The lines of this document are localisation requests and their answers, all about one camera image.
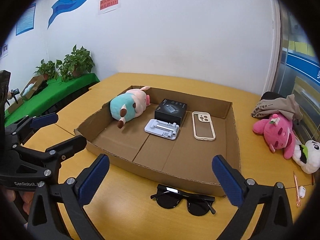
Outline cardboard box on green table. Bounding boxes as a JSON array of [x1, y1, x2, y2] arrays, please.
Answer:
[[20, 75, 48, 101]]

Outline teal pink plush pig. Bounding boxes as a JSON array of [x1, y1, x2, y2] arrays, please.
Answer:
[[110, 86, 150, 129]]

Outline pink pen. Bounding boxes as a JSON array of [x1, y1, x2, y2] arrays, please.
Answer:
[[293, 172, 301, 208]]

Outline person left hand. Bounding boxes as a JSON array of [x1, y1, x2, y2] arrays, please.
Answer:
[[1, 186, 34, 229]]

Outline beige clear phone case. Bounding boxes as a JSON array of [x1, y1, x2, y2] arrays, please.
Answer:
[[191, 111, 216, 141]]

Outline pink strawberry bear plush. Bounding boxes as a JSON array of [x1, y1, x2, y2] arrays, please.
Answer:
[[253, 113, 296, 159]]

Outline white panda plush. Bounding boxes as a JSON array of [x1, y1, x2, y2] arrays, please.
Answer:
[[292, 140, 320, 174]]

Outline blue framed wall notice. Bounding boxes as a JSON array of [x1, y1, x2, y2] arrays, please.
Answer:
[[16, 3, 36, 36]]

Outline red wall sign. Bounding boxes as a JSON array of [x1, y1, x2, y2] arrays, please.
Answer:
[[99, 0, 120, 13]]

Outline small black product box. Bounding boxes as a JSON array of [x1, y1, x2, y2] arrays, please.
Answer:
[[154, 99, 187, 126]]

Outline black sunglasses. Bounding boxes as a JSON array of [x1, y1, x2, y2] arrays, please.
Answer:
[[150, 183, 217, 217]]

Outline beige printed cloth bag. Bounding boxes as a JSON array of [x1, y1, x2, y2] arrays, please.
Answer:
[[251, 94, 303, 122]]

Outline brown cardboard tray box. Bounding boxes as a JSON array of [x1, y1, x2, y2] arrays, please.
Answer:
[[75, 88, 241, 196]]

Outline small white earbud case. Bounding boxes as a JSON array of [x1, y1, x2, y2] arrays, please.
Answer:
[[298, 186, 306, 198]]

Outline black cap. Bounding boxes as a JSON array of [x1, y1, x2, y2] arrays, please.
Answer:
[[260, 91, 284, 100]]

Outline green table cloth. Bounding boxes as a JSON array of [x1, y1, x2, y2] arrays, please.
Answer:
[[5, 73, 100, 126]]

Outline potted green plant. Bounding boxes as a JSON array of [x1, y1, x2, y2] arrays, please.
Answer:
[[55, 45, 95, 82], [34, 59, 58, 80]]

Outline white folding phone stand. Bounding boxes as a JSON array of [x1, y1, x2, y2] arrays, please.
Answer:
[[144, 119, 180, 140]]

